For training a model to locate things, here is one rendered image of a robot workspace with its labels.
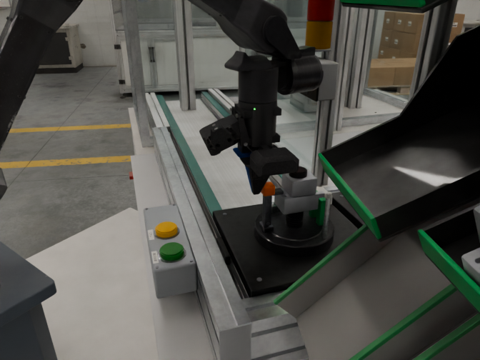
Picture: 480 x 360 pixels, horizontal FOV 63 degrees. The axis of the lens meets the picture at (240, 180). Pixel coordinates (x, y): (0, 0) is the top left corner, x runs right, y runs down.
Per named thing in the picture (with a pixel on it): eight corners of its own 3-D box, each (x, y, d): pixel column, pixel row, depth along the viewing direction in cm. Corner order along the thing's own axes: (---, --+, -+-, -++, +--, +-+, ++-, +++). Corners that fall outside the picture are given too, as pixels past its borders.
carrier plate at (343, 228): (251, 301, 57) (251, 290, 56) (212, 219, 78) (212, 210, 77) (391, 271, 63) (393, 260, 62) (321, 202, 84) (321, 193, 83)
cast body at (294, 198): (283, 215, 65) (285, 177, 62) (273, 203, 68) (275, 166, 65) (328, 208, 67) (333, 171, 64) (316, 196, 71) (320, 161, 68)
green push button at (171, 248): (161, 267, 64) (161, 257, 63) (158, 253, 67) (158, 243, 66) (186, 263, 65) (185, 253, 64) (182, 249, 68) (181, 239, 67)
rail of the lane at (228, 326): (221, 383, 55) (218, 326, 50) (155, 156, 132) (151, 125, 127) (257, 373, 57) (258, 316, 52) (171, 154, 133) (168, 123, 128)
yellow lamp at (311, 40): (311, 49, 74) (313, 21, 72) (300, 46, 78) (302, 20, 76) (335, 48, 75) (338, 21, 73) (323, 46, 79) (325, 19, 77)
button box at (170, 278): (156, 299, 64) (153, 269, 62) (146, 232, 82) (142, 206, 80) (198, 291, 66) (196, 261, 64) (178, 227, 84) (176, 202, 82)
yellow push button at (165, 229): (157, 243, 70) (156, 234, 69) (154, 231, 73) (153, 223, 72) (179, 240, 71) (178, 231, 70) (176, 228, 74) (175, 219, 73)
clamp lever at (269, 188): (263, 227, 66) (263, 187, 63) (258, 221, 68) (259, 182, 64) (282, 223, 67) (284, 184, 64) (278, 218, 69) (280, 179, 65)
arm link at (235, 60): (242, 55, 50) (297, 49, 54) (219, 50, 54) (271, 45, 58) (242, 108, 53) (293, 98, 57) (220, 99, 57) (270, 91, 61)
